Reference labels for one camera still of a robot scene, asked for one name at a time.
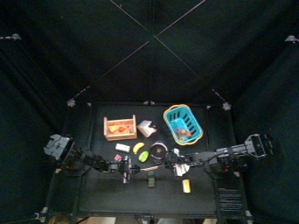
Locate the white toy carton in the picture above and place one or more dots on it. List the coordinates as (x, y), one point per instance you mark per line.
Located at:
(121, 148)

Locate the yellow toy slice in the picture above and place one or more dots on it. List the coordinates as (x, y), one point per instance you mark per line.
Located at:
(185, 185)

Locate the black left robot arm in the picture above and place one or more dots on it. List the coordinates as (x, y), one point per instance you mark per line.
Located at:
(83, 159)

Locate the speckled block with green circle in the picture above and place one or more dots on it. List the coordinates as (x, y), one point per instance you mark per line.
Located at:
(151, 181)

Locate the orange toy fruit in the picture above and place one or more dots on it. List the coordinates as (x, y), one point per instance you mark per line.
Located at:
(121, 129)

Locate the black bowl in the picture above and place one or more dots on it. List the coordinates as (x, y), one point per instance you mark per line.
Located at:
(157, 151)

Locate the metal frame corner bracket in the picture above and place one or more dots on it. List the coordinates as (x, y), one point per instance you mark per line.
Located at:
(15, 37)
(291, 38)
(225, 106)
(71, 102)

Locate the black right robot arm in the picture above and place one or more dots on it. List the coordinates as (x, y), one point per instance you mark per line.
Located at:
(229, 153)

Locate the red and white toy piece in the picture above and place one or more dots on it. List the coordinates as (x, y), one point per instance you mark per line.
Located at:
(117, 157)

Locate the yellow toy banana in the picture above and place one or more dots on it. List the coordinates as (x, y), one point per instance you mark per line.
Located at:
(137, 147)

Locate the small orange toy food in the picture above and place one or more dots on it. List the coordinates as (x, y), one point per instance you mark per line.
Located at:
(181, 138)
(188, 134)

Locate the teal basket with orange rim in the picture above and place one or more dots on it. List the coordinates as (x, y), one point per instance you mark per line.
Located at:
(183, 124)

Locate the green toy fruit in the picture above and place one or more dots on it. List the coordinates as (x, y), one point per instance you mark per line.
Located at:
(143, 156)

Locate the yellow toy fruit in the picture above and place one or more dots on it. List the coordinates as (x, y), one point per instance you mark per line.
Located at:
(113, 128)

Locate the wooden toy crate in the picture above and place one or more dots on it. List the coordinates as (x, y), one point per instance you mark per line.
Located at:
(120, 128)

